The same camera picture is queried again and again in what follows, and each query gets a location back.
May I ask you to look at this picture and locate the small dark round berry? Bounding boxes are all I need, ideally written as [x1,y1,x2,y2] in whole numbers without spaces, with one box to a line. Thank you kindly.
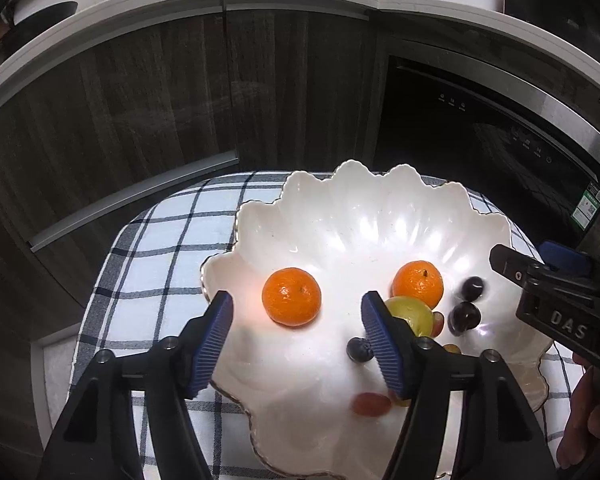
[346,337,375,363]

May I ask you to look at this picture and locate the black wok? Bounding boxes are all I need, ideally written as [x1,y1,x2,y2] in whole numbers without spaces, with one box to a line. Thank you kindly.
[7,1,78,40]

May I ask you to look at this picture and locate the white scalloped bowl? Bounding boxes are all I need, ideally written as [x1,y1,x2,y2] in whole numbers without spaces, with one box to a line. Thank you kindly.
[198,160,553,478]

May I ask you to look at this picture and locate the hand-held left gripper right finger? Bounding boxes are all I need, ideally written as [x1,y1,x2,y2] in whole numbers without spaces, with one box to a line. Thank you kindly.
[361,290,556,480]

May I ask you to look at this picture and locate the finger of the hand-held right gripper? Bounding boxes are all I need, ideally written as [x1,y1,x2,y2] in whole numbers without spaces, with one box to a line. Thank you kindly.
[489,244,544,291]
[538,240,600,281]

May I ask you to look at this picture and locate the black microwave oven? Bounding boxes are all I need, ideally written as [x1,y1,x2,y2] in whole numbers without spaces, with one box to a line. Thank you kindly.
[502,0,600,66]

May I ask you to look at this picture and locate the blue white checkered cloth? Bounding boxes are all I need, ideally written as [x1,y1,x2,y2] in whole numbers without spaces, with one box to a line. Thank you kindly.
[77,170,561,480]

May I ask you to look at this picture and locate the person's right hand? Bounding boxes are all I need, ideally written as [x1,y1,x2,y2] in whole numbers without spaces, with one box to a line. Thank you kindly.
[560,352,600,472]

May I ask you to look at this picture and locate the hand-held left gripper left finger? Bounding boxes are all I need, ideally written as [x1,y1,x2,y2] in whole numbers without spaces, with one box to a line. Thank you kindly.
[37,290,235,480]

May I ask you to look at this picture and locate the dark wood kitchen cabinets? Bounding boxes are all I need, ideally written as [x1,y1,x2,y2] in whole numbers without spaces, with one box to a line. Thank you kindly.
[0,7,381,321]

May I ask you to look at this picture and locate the yellow-green pear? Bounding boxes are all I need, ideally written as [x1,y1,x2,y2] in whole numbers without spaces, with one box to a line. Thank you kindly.
[384,296,435,338]

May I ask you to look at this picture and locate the orange mandarin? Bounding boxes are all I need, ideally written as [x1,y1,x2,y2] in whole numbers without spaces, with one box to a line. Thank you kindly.
[391,260,445,311]
[262,267,321,327]

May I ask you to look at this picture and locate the dark purple grape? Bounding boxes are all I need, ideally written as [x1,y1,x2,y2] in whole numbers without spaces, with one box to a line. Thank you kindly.
[454,276,487,303]
[448,302,482,337]

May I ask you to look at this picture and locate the black built-in oven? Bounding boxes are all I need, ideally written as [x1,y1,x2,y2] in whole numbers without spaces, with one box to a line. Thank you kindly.
[372,55,600,251]

